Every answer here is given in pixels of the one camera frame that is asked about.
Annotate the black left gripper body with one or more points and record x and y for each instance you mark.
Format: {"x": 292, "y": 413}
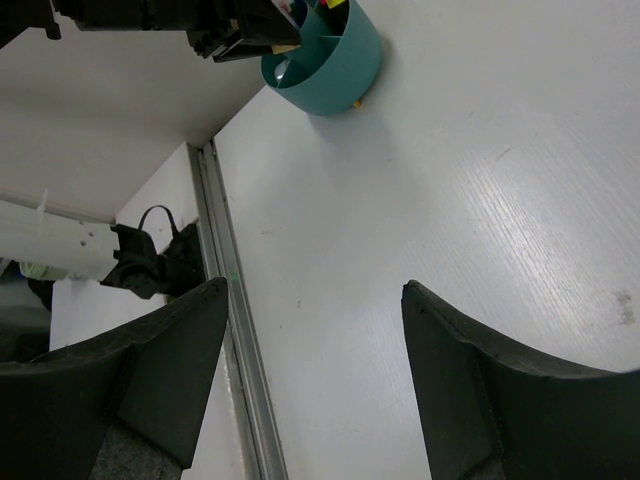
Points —
{"x": 235, "y": 30}

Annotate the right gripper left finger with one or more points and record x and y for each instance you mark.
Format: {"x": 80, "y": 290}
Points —
{"x": 126, "y": 404}

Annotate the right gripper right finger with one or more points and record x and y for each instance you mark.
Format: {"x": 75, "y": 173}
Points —
{"x": 491, "y": 407}

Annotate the yellow black highlighter marker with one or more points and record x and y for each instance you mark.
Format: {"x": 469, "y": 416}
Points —
{"x": 334, "y": 3}

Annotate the small tan eraser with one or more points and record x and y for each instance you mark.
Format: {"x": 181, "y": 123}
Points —
{"x": 282, "y": 49}

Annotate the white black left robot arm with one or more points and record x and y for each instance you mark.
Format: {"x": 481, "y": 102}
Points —
{"x": 98, "y": 15}

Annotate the teal round compartment organizer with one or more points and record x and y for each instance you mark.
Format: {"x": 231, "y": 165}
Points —
{"x": 338, "y": 60}

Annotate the aluminium table rail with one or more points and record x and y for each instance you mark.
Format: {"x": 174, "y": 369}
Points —
{"x": 261, "y": 448}

